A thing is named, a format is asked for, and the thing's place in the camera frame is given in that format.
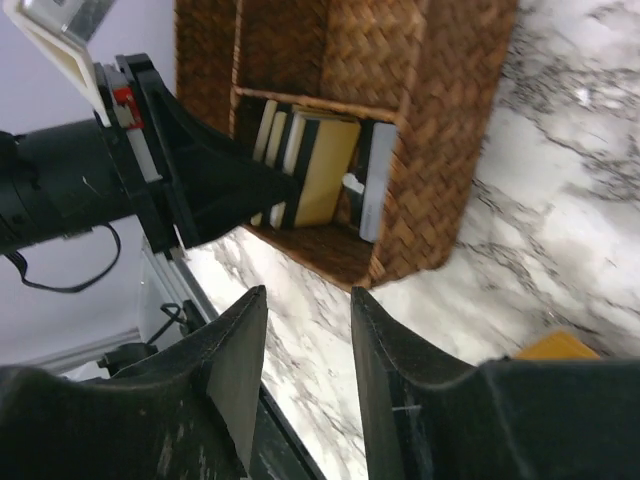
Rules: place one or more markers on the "yellow leather card holder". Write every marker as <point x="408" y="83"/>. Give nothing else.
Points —
<point x="558" y="345"/>

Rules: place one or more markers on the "aluminium rail frame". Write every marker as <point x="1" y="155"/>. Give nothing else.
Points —
<point x="100" y="331"/>

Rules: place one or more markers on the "brown woven basket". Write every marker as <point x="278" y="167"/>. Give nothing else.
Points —
<point x="431" y="68"/>

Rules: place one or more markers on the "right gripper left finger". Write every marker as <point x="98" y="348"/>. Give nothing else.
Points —
<point x="187" y="412"/>

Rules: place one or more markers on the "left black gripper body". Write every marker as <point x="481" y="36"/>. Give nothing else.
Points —
<point x="65" y="180"/>

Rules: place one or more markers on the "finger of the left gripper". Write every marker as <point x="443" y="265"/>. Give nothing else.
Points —
<point x="188" y="183"/>

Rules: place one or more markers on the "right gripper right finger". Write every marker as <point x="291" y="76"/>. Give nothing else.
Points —
<point x="429" y="415"/>

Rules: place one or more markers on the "gold credit card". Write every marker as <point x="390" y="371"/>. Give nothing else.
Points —
<point x="317" y="156"/>

